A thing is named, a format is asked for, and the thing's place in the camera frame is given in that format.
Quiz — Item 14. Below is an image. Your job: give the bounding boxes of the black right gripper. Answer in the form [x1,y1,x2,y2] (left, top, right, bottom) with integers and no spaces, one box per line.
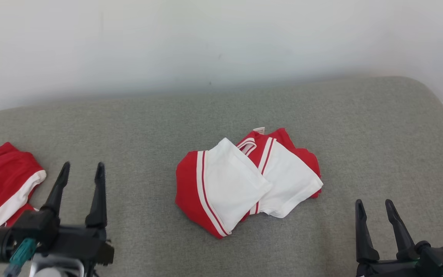
[355,199,426,277]

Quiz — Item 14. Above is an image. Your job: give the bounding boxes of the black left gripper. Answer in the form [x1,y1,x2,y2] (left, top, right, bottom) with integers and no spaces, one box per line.
[37,162,115,277]

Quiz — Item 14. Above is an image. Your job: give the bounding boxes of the red shorts with white trim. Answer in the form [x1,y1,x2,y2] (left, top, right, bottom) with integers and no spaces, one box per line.
[0,142,47,260]

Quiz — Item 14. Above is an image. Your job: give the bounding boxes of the red Bulls 23 jersey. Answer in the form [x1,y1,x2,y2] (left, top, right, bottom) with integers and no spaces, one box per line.
[175,127,324,239]

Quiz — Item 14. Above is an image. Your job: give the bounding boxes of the left camera cable teal plug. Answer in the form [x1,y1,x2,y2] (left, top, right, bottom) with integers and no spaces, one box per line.
[3,237,38,277]

